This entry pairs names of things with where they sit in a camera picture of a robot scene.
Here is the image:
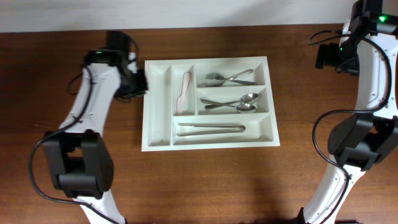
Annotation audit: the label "pink plastic knife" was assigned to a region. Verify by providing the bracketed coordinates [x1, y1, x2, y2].
[177, 72, 191, 115]

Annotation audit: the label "steel fork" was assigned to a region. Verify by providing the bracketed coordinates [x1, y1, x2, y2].
[197, 69, 254, 87]
[205, 73, 257, 86]

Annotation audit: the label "large steel spoon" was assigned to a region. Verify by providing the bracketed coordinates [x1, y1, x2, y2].
[200, 98, 256, 113]
[203, 92, 262, 111]

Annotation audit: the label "steel kitchen tongs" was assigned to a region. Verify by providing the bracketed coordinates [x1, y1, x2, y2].
[177, 123, 246, 137]

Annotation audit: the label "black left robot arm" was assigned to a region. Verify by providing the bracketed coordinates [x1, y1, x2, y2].
[35, 30, 148, 223]

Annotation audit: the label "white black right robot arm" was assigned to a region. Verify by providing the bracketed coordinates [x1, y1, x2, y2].
[294, 0, 397, 223]

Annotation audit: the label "white plastic cutlery tray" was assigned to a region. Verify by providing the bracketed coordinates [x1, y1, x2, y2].
[142, 56, 280, 151]

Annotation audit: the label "black right camera cable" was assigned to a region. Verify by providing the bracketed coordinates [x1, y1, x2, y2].
[308, 29, 393, 224]

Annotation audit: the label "black camera cable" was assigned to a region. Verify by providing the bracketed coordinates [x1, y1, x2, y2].
[308, 29, 393, 224]
[28, 40, 125, 224]

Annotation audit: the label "black left camera cable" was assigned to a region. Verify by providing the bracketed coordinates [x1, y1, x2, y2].
[28, 40, 125, 224]

